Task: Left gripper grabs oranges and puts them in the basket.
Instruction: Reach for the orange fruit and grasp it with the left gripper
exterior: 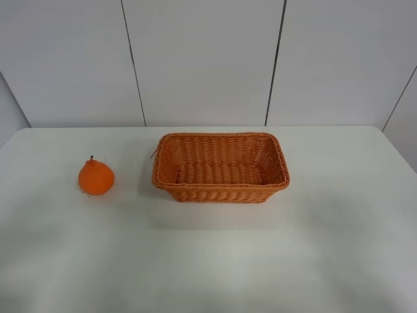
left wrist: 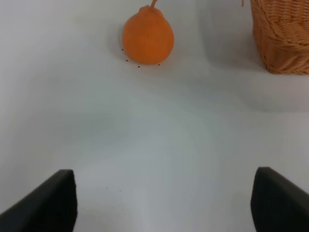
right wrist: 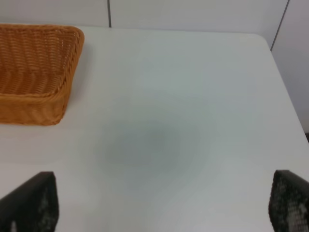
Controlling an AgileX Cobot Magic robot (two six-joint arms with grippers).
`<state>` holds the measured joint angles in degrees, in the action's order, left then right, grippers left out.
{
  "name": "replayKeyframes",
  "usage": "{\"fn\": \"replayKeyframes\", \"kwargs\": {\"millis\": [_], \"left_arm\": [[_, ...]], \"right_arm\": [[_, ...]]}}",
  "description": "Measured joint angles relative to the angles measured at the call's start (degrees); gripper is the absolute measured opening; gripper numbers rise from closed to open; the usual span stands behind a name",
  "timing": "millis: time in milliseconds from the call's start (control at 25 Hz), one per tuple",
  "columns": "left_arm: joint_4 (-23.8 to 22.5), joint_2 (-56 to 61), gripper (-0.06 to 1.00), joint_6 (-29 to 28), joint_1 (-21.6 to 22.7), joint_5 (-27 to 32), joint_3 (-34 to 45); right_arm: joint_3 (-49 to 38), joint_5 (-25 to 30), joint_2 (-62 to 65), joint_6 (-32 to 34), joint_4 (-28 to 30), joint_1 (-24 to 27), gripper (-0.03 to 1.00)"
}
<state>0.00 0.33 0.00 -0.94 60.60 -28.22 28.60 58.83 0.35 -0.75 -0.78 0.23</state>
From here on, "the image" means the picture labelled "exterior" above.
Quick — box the orange woven rectangular basket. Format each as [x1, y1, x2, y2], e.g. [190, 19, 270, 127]
[152, 132, 290, 203]

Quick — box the orange fruit with stem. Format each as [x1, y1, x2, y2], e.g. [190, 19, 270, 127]
[78, 156, 115, 196]

